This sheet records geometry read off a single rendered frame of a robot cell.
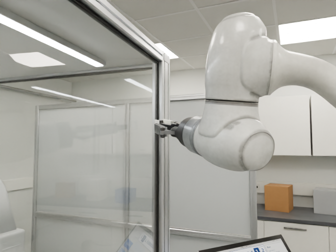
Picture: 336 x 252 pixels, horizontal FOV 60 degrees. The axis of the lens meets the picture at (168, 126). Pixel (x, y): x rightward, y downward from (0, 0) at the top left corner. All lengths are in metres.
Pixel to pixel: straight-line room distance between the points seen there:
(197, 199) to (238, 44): 1.78
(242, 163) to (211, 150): 0.07
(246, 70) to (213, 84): 0.06
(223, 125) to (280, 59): 0.15
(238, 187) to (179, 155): 0.49
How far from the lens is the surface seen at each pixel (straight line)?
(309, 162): 4.08
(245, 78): 0.53
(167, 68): 1.08
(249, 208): 2.15
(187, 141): 0.64
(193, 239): 2.30
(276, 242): 1.68
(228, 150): 0.51
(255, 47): 0.54
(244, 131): 0.50
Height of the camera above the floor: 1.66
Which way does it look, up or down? 4 degrees up
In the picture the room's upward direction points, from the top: straight up
